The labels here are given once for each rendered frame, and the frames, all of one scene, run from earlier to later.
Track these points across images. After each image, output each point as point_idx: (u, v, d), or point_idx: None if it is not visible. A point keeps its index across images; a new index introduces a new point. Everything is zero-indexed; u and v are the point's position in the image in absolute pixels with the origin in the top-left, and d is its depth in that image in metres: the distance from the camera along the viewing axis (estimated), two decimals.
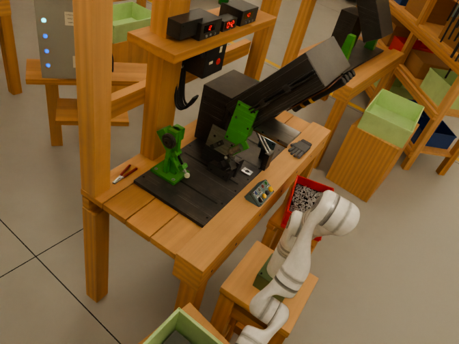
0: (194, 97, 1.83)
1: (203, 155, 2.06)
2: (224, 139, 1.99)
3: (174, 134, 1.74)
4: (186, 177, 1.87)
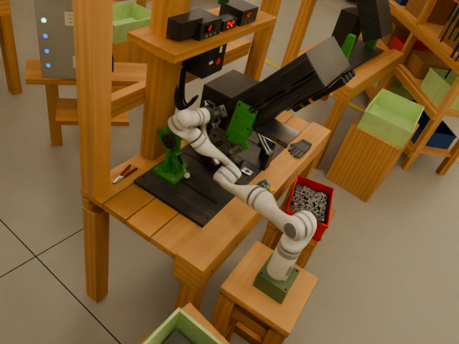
0: (194, 97, 1.83)
1: (203, 155, 2.06)
2: (224, 139, 1.99)
3: (174, 134, 1.74)
4: (186, 177, 1.87)
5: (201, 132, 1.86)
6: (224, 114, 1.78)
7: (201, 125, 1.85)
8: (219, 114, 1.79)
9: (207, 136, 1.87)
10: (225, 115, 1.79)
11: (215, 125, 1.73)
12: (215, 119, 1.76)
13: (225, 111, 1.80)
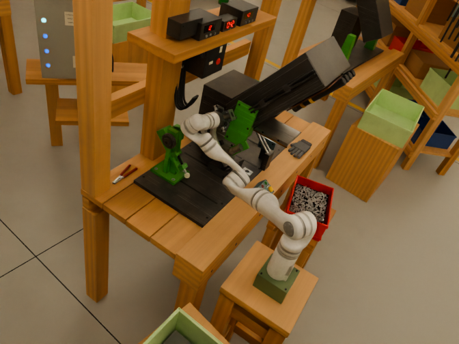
0: (194, 97, 1.83)
1: (203, 155, 2.06)
2: (224, 139, 1.99)
3: (174, 134, 1.74)
4: (186, 177, 1.87)
5: (211, 135, 1.94)
6: (233, 118, 1.87)
7: (210, 129, 1.94)
8: (228, 118, 1.88)
9: (217, 139, 1.95)
10: (233, 119, 1.87)
11: (225, 129, 1.81)
12: (224, 122, 1.84)
13: (233, 115, 1.89)
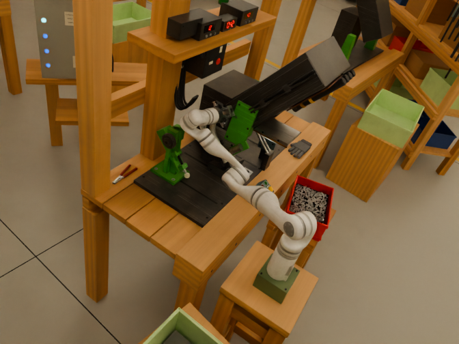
0: (194, 97, 1.83)
1: (203, 155, 2.06)
2: (224, 139, 1.99)
3: (174, 134, 1.74)
4: (186, 177, 1.87)
5: (210, 132, 1.95)
6: (231, 114, 1.88)
7: (210, 125, 1.95)
8: (227, 114, 1.89)
9: (216, 135, 1.96)
10: (233, 115, 1.88)
11: (223, 125, 1.82)
12: (223, 118, 1.85)
13: (232, 111, 1.90)
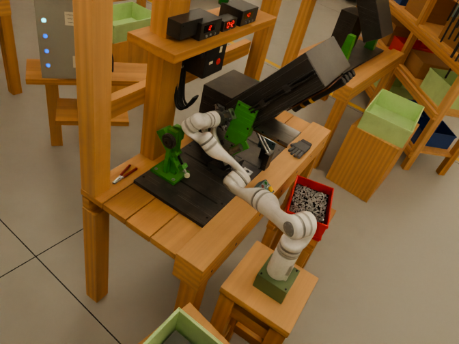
0: (194, 97, 1.83)
1: (203, 155, 2.06)
2: (224, 139, 1.99)
3: (174, 134, 1.74)
4: (186, 177, 1.87)
5: (212, 134, 1.95)
6: (233, 117, 1.88)
7: (211, 127, 1.95)
8: (229, 117, 1.88)
9: (218, 138, 1.96)
10: (234, 118, 1.88)
11: (225, 127, 1.82)
12: (225, 121, 1.85)
13: (233, 114, 1.90)
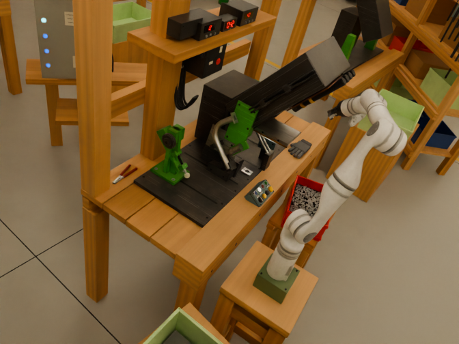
0: (194, 97, 1.83)
1: (203, 155, 2.06)
2: (224, 139, 1.99)
3: (174, 134, 1.74)
4: (186, 177, 1.87)
5: (213, 138, 1.95)
6: (235, 121, 1.88)
7: (212, 132, 1.95)
8: (231, 121, 1.89)
9: (220, 142, 1.96)
10: (236, 122, 1.88)
11: None
12: None
13: (235, 118, 1.90)
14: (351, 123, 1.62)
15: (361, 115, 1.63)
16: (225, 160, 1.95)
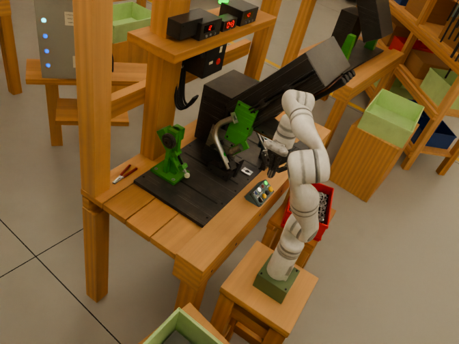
0: (194, 97, 1.83)
1: (203, 155, 2.06)
2: (224, 139, 1.99)
3: (174, 134, 1.74)
4: (186, 177, 1.87)
5: (213, 138, 1.95)
6: (235, 121, 1.88)
7: (212, 132, 1.95)
8: (231, 121, 1.89)
9: (220, 142, 1.96)
10: (236, 122, 1.88)
11: None
12: (278, 166, 1.42)
13: (235, 118, 1.90)
14: (266, 139, 1.32)
15: (283, 147, 1.30)
16: (225, 160, 1.95)
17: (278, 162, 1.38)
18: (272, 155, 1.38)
